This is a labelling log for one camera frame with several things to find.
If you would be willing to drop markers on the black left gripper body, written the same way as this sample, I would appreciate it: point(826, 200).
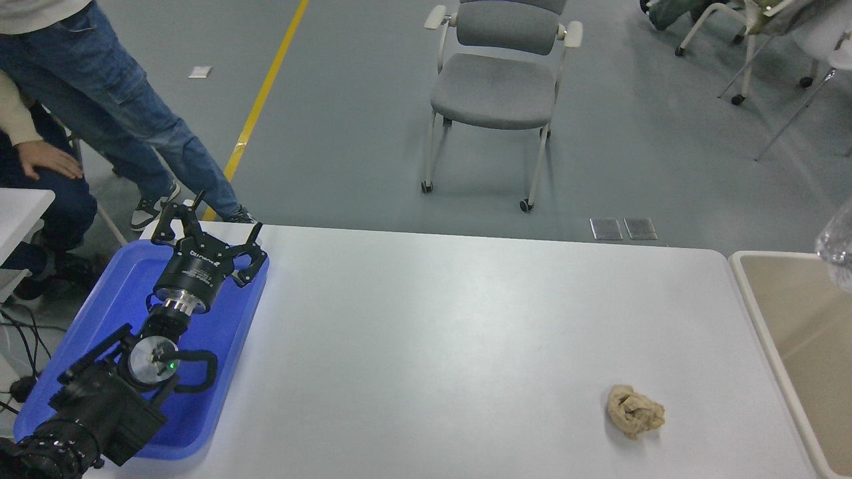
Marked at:
point(193, 276)

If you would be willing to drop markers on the silver foil tray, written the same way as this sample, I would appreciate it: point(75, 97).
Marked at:
point(840, 253)

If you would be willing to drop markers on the person's forearm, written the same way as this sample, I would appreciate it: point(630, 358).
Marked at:
point(14, 114)

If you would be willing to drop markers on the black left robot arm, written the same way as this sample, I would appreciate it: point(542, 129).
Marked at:
point(100, 406)

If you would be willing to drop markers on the silver floor plate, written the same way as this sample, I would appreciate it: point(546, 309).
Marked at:
point(641, 228)
point(606, 229)

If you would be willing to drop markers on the person's hand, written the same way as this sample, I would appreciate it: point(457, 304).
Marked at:
point(48, 159)

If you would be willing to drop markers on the metal chair of seated person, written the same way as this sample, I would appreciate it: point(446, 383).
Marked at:
point(112, 228)

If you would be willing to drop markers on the blue plastic tray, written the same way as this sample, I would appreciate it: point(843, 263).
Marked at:
point(223, 346)

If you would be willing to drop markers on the seated person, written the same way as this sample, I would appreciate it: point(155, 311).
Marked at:
point(60, 213)

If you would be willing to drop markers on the standing person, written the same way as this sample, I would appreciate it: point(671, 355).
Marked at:
point(100, 86)

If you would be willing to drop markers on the small white table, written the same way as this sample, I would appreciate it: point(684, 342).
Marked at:
point(20, 209)

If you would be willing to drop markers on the grey padded chair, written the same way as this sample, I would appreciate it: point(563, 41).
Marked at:
point(496, 90)

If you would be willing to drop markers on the crumpled tan paper ball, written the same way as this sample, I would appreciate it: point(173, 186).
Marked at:
point(636, 412)

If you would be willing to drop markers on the person's legs and shoes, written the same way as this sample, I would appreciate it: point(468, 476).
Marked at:
point(672, 13)

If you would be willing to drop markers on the large pale bin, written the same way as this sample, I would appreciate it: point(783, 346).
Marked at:
point(799, 313)

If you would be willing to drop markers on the white chair thin legs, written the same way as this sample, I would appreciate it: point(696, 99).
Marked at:
point(825, 33)

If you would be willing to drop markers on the cream frame wheeled chair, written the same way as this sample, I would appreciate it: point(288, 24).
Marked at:
point(699, 23)

